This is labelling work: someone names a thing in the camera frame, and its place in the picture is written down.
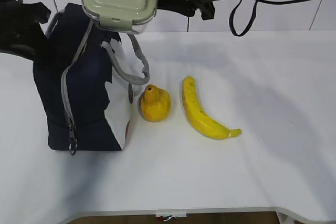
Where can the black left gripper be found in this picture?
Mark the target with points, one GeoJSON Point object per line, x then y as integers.
{"type": "Point", "coordinates": [21, 32]}

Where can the navy and white lunch bag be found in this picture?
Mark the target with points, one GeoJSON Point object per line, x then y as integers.
{"type": "Point", "coordinates": [85, 85]}

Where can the green lidded glass container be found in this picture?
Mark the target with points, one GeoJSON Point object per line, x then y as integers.
{"type": "Point", "coordinates": [123, 16]}

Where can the yellow pear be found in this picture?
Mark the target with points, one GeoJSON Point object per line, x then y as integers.
{"type": "Point", "coordinates": [155, 103]}

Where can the yellow banana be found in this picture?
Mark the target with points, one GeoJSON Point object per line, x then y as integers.
{"type": "Point", "coordinates": [198, 118]}

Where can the white tag under table edge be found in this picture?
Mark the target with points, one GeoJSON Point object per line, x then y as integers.
{"type": "Point", "coordinates": [169, 215]}

